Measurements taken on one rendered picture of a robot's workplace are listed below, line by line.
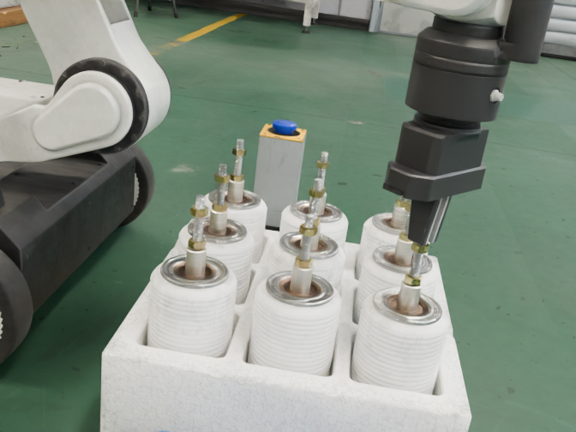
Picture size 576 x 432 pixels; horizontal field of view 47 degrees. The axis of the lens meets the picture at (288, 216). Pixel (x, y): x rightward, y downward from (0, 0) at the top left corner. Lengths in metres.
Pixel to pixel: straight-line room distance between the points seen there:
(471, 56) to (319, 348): 0.34
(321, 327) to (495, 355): 0.54
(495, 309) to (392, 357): 0.65
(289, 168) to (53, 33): 0.40
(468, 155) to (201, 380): 0.36
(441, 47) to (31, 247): 0.62
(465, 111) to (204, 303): 0.33
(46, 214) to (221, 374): 0.44
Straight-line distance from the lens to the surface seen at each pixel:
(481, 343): 1.23
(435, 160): 0.64
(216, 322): 0.74
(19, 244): 0.97
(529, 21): 0.63
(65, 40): 1.05
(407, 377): 0.74
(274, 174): 1.09
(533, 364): 1.22
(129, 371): 0.75
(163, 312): 0.74
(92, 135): 1.01
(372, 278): 0.83
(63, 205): 1.09
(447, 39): 0.63
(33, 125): 1.05
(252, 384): 0.72
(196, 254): 0.73
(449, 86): 0.63
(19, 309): 0.95
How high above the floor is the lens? 0.60
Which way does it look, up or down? 22 degrees down
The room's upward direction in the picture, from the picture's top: 8 degrees clockwise
